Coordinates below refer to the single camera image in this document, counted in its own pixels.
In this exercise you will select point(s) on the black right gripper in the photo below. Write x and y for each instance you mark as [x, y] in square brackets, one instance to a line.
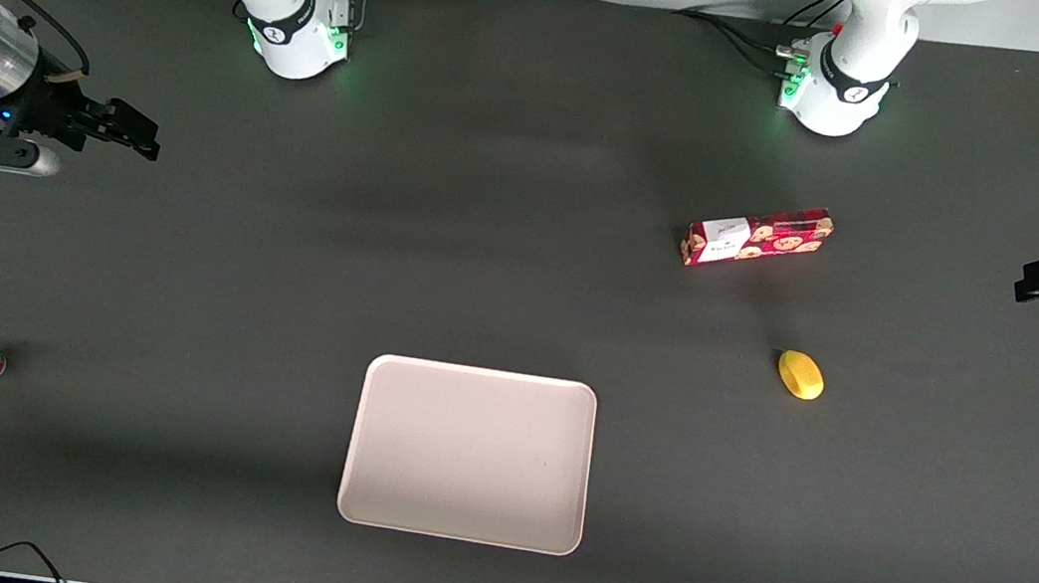
[50, 109]

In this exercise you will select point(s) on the white rectangular tray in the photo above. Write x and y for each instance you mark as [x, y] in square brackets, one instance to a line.
[468, 453]

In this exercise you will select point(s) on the dark grey table mat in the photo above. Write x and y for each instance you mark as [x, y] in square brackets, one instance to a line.
[507, 230]

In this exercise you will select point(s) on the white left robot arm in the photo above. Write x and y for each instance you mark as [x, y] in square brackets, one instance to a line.
[855, 65]

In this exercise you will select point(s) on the yellow lemon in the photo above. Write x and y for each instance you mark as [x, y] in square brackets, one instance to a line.
[801, 375]

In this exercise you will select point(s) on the red cookie box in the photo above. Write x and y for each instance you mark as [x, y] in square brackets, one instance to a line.
[757, 238]

